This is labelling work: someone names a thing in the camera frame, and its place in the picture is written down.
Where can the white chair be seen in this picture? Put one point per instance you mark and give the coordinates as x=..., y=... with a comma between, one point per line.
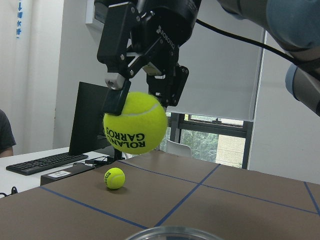
x=179, y=149

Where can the black computer monitor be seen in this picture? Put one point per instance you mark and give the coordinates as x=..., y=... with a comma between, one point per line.
x=87, y=133

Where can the white roller blind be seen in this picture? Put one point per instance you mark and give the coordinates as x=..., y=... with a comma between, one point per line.
x=223, y=76

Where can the blue tape line lengthwise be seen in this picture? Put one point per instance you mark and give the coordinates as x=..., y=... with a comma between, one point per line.
x=162, y=220

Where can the blue tape line crosswise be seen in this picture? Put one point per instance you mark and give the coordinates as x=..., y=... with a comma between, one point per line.
x=204, y=182

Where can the seated person dark shirt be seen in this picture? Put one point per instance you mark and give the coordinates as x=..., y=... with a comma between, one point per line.
x=7, y=140

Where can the black keyboard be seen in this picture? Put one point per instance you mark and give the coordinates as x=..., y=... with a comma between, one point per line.
x=45, y=163

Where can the yellow tennis ball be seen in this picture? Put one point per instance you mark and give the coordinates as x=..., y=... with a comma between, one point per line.
x=114, y=178
x=141, y=126

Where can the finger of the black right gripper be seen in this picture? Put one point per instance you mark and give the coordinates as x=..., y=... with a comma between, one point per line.
x=112, y=51
x=168, y=89

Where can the black box with label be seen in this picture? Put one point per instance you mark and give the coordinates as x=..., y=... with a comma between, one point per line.
x=64, y=173

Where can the clear tennis ball tube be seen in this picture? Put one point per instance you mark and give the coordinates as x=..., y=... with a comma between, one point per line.
x=173, y=233

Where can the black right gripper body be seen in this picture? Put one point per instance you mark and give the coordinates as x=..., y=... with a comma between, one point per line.
x=163, y=25

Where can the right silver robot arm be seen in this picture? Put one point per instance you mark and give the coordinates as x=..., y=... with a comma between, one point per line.
x=295, y=26

